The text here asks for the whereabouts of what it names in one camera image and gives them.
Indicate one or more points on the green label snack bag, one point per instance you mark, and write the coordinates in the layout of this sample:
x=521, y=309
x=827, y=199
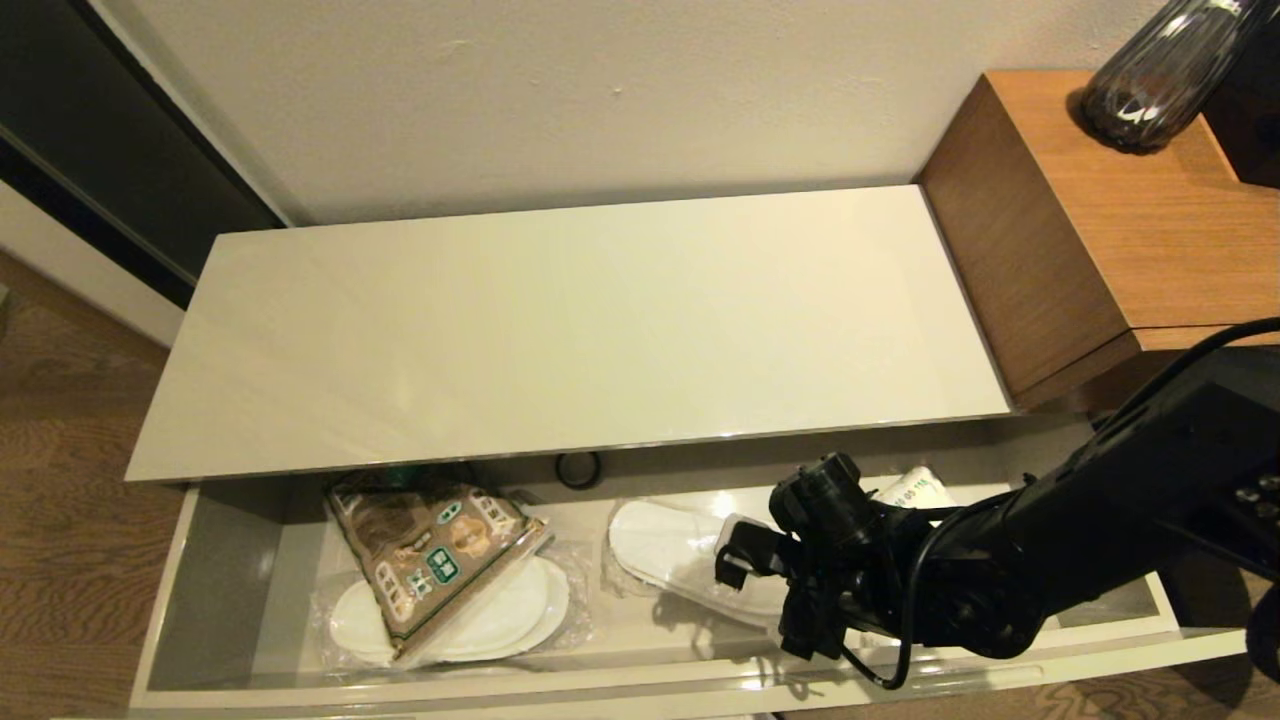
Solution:
x=430, y=560

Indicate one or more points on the wooden side cabinet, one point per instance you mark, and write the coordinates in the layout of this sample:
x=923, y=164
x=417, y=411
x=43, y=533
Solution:
x=1130, y=230

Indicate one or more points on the black box on desk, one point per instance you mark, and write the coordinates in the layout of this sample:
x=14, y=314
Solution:
x=1250, y=120

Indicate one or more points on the black tape roll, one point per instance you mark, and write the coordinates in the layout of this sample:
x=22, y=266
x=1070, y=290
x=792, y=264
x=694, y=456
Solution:
x=579, y=487

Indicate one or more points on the dark glass vase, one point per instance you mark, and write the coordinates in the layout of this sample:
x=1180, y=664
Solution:
x=1150, y=90

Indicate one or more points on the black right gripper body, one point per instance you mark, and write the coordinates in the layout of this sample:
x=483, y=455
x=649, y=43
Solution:
x=835, y=520

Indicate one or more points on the white slippers in crinkled wrap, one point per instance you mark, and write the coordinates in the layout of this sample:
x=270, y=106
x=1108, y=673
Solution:
x=510, y=610

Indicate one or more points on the white slippers with paper tag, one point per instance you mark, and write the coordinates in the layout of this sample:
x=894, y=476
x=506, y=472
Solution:
x=670, y=545

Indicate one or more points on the cream white drawer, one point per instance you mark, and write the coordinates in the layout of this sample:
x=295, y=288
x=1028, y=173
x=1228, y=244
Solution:
x=230, y=560

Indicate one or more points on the dark sliding door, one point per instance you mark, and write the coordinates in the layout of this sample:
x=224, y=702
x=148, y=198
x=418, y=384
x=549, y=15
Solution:
x=100, y=130

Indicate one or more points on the white tissue pack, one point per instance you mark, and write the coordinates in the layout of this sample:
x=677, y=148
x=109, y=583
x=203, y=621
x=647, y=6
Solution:
x=915, y=490

